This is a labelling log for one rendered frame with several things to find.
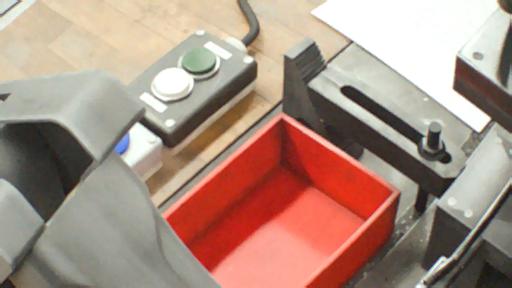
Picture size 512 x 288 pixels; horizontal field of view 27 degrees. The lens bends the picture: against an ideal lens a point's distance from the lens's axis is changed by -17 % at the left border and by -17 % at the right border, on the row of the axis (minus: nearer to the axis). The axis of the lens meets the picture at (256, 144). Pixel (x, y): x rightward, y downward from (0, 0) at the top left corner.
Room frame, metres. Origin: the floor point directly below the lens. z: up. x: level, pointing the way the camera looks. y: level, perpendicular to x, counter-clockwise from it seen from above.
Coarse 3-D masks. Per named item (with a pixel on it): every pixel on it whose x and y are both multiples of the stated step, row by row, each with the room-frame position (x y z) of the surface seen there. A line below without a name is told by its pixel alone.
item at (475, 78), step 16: (496, 16) 0.57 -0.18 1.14; (480, 32) 0.55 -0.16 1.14; (496, 32) 0.55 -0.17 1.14; (464, 48) 0.53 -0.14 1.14; (480, 48) 0.53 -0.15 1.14; (496, 48) 0.53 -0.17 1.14; (464, 64) 0.52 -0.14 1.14; (480, 64) 0.51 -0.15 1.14; (496, 64) 0.52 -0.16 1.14; (464, 80) 0.52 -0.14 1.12; (480, 80) 0.51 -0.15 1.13; (496, 80) 0.50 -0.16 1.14; (464, 96) 0.51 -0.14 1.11; (480, 96) 0.51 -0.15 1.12; (496, 96) 0.50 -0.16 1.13; (496, 112) 0.49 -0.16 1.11
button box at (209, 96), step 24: (240, 0) 0.81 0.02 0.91; (192, 48) 0.73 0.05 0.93; (216, 48) 0.73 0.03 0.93; (240, 48) 0.73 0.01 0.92; (144, 72) 0.70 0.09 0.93; (216, 72) 0.70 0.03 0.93; (240, 72) 0.70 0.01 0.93; (144, 96) 0.67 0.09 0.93; (192, 96) 0.67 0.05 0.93; (216, 96) 0.67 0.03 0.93; (240, 96) 0.70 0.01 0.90; (144, 120) 0.65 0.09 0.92; (168, 120) 0.64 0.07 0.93; (192, 120) 0.65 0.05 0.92; (168, 144) 0.63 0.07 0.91
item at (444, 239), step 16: (432, 224) 0.52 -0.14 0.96; (448, 224) 0.51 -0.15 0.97; (432, 240) 0.52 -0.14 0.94; (448, 240) 0.51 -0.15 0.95; (464, 240) 0.49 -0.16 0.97; (432, 256) 0.51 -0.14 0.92; (448, 256) 0.50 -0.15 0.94; (480, 256) 0.48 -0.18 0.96; (496, 256) 0.47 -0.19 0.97; (464, 272) 0.49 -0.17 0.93; (480, 272) 0.48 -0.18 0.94
